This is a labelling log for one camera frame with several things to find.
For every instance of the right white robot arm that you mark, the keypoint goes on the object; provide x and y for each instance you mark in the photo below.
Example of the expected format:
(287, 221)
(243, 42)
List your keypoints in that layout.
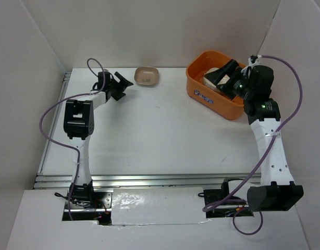
(270, 184)

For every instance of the white foil cover plate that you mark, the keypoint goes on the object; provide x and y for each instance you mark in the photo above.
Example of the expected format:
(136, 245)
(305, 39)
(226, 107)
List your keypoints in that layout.
(157, 206)

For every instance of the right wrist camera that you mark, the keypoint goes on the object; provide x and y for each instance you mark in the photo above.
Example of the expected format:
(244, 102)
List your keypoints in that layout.
(254, 60)

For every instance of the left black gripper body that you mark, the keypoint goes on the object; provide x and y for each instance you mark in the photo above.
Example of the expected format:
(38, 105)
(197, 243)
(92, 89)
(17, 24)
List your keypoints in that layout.
(115, 86)

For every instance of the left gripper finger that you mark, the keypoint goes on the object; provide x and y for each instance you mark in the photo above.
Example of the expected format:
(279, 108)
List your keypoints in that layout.
(117, 96)
(123, 83)

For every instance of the cream square plate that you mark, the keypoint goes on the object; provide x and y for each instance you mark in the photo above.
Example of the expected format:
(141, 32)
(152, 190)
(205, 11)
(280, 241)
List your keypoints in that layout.
(210, 85)

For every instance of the orange plastic bin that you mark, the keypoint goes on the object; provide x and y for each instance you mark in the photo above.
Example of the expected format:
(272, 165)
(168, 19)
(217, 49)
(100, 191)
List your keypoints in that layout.
(217, 102)

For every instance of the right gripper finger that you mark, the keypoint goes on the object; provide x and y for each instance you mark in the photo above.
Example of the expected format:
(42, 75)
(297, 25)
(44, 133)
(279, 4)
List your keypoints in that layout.
(226, 90)
(228, 69)

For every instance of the brown square plate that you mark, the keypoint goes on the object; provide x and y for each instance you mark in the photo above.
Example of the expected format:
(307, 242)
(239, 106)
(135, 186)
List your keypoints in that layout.
(146, 76)

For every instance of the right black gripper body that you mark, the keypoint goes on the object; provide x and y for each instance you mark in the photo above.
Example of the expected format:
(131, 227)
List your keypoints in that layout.
(238, 83)

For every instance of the aluminium rail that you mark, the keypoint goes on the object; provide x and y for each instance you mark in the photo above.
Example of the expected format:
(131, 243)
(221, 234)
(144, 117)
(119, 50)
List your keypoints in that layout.
(120, 181)

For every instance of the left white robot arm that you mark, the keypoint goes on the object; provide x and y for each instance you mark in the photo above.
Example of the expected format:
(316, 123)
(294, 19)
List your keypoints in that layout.
(79, 125)

